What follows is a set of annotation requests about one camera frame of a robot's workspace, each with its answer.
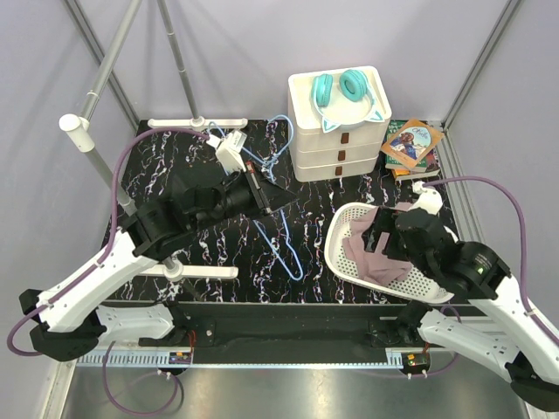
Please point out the white perforated basket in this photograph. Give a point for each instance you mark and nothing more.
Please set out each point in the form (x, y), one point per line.
(415, 287)

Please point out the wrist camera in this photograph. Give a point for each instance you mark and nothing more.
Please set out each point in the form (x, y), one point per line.
(428, 199)
(228, 149)

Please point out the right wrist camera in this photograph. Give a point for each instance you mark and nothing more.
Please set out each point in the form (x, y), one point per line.
(428, 199)

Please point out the silver clothes rack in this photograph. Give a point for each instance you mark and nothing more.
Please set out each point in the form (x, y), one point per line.
(105, 76)

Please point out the white drawer unit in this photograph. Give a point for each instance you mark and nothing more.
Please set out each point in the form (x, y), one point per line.
(347, 151)

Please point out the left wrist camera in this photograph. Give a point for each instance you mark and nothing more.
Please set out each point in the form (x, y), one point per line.
(228, 149)

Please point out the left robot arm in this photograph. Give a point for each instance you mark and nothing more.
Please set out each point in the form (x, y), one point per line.
(71, 319)

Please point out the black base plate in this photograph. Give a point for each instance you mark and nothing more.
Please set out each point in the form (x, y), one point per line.
(281, 334)

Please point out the teal cat-ear headphones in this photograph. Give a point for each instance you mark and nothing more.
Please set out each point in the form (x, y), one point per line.
(347, 101)

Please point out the top paperback book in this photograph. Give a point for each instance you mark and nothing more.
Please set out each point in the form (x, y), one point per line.
(412, 142)

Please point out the pink tank top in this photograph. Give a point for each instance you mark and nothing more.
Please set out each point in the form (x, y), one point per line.
(372, 267)

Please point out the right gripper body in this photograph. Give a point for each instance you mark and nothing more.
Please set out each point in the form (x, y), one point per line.
(383, 222)

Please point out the black marble mat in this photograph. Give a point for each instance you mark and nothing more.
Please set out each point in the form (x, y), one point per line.
(237, 242)

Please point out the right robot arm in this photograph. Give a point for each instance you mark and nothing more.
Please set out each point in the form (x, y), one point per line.
(527, 358)

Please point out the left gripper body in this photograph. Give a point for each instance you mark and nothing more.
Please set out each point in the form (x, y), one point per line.
(244, 195)

